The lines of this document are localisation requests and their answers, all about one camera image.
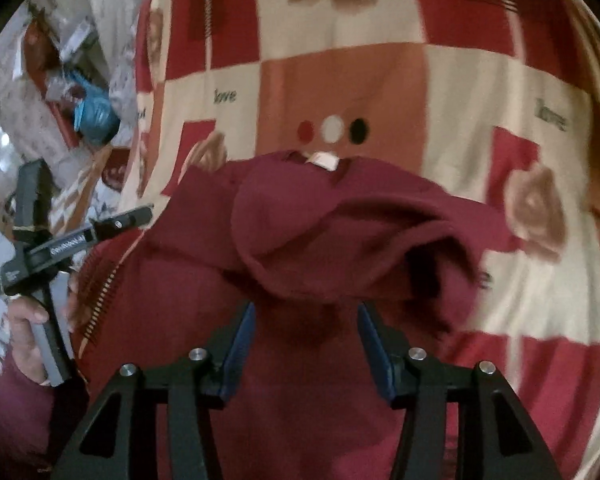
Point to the orange patterned cloth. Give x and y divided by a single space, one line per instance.
87 180

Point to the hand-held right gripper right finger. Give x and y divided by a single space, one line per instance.
375 347

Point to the person's left hand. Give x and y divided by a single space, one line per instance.
25 330

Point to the white patterned curtain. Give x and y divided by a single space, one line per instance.
112 20

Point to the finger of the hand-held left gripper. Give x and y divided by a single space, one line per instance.
125 221

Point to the white floral cloth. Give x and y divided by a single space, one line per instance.
25 105

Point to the brown bag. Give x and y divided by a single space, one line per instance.
40 42

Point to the red and cream printed blanket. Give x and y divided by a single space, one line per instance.
360 75

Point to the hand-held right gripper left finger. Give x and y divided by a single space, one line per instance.
241 340

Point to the maroon sweater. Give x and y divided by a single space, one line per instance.
300 240

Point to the person's left forearm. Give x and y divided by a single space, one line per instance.
15 425

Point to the blue plastic bag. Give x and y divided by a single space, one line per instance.
95 115

